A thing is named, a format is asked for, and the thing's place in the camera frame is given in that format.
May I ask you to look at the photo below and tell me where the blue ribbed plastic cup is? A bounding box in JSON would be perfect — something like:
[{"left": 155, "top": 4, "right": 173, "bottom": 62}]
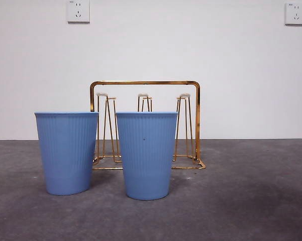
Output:
[
  {"left": 34, "top": 111, "right": 99, "bottom": 196},
  {"left": 115, "top": 111, "right": 178, "bottom": 201}
]

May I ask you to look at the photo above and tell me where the gold wire cup rack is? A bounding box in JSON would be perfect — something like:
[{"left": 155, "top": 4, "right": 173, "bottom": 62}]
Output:
[{"left": 89, "top": 80, "right": 206, "bottom": 170}]

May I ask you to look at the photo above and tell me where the white wall socket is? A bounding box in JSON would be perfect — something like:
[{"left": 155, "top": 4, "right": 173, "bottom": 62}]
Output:
[
  {"left": 284, "top": 2, "right": 302, "bottom": 26},
  {"left": 66, "top": 0, "right": 90, "bottom": 25}
]

